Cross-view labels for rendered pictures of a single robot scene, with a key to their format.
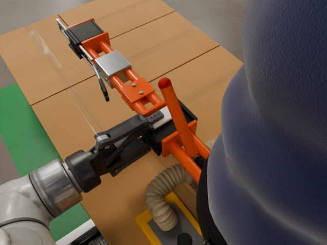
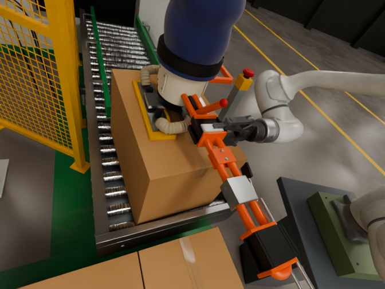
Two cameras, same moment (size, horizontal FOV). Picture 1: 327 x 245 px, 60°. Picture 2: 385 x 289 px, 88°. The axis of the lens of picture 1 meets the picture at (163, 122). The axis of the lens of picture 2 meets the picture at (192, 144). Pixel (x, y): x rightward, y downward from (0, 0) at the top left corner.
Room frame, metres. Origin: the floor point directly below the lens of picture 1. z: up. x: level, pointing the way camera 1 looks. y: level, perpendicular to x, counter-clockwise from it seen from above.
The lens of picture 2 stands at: (0.81, -0.05, 1.47)
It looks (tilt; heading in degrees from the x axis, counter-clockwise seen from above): 44 degrees down; 177
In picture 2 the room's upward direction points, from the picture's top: 25 degrees clockwise
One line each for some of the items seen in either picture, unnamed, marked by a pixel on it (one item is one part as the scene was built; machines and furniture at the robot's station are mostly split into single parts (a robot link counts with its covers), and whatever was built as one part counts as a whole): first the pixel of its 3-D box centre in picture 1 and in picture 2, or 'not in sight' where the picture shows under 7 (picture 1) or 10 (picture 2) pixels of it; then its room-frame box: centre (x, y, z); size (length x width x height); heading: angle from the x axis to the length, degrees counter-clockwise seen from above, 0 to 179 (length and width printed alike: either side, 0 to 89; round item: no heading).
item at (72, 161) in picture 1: (95, 163); (247, 131); (0.24, 0.13, 1.08); 0.09 x 0.07 x 0.08; 126
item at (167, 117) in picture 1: (162, 116); (212, 128); (0.34, 0.00, 1.10); 0.07 x 0.03 x 0.01; 126
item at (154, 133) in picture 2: not in sight; (153, 104); (0.18, -0.23, 0.97); 0.34 x 0.10 x 0.05; 36
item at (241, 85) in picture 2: not in sight; (213, 135); (-0.36, 0.12, 0.50); 0.07 x 0.07 x 1.00; 36
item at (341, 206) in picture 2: not in sight; (358, 217); (0.20, 0.78, 0.86); 0.22 x 0.18 x 0.06; 9
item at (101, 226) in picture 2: not in sight; (87, 82); (-0.35, -0.90, 0.50); 2.31 x 0.05 x 0.19; 36
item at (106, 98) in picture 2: not in sight; (93, 46); (-0.67, -1.06, 0.60); 1.60 x 0.11 x 0.09; 36
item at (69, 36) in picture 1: (80, 57); (270, 218); (0.54, 0.21, 1.08); 0.31 x 0.03 x 0.05; 36
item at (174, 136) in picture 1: (167, 126); (207, 129); (0.33, -0.01, 1.08); 0.10 x 0.08 x 0.06; 126
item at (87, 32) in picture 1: (89, 37); (267, 248); (0.61, 0.19, 1.08); 0.08 x 0.07 x 0.05; 36
